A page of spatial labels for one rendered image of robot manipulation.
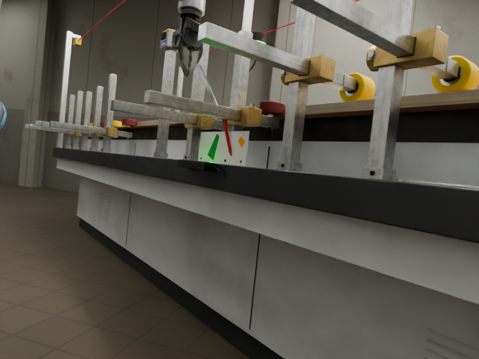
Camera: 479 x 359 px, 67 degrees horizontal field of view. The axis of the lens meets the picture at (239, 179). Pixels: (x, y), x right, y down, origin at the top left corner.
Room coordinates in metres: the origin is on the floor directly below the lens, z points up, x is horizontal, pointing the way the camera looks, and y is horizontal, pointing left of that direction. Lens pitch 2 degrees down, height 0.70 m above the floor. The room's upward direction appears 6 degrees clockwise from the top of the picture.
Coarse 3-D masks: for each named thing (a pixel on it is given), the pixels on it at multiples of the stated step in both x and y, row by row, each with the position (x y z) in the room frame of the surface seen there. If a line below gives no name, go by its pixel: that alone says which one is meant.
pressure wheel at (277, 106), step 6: (264, 102) 1.12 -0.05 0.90; (270, 102) 1.11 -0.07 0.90; (276, 102) 1.11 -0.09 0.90; (264, 108) 1.12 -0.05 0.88; (270, 108) 1.11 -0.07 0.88; (276, 108) 1.11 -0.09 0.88; (282, 108) 1.12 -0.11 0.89; (264, 114) 1.16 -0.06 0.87; (270, 114) 1.14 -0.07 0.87; (276, 114) 1.15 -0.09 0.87; (282, 114) 1.13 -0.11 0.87; (270, 132) 1.14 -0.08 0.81; (270, 138) 1.15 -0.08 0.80
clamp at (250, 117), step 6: (234, 108) 1.09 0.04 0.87; (240, 108) 1.06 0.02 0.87; (246, 108) 1.04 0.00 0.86; (252, 108) 1.04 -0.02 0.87; (258, 108) 1.05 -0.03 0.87; (246, 114) 1.04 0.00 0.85; (252, 114) 1.04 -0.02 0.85; (258, 114) 1.05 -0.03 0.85; (228, 120) 1.10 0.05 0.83; (240, 120) 1.06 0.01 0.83; (246, 120) 1.03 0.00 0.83; (252, 120) 1.04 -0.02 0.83; (258, 120) 1.05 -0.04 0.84; (246, 126) 1.10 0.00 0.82; (252, 126) 1.08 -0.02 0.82; (258, 126) 1.06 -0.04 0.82
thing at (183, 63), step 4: (184, 48) 1.20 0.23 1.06; (184, 52) 1.20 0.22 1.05; (188, 52) 1.21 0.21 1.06; (184, 56) 1.20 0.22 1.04; (180, 60) 1.21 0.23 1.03; (184, 60) 1.21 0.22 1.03; (180, 64) 1.21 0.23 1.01; (184, 64) 1.21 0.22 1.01; (184, 68) 1.21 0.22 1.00; (184, 72) 1.22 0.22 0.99
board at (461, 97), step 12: (408, 96) 0.84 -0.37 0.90; (420, 96) 0.82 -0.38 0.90; (432, 96) 0.80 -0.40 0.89; (444, 96) 0.78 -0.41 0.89; (456, 96) 0.76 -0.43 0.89; (468, 96) 0.74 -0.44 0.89; (312, 108) 1.07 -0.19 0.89; (324, 108) 1.03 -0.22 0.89; (336, 108) 1.00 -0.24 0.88; (348, 108) 0.97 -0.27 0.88; (360, 108) 0.94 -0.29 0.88; (372, 108) 0.91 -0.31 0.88; (408, 108) 0.85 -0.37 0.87; (420, 108) 0.83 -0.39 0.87; (432, 108) 0.82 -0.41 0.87; (444, 108) 0.81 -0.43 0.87; (456, 108) 0.79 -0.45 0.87; (468, 108) 0.78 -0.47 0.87; (156, 120) 1.93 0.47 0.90
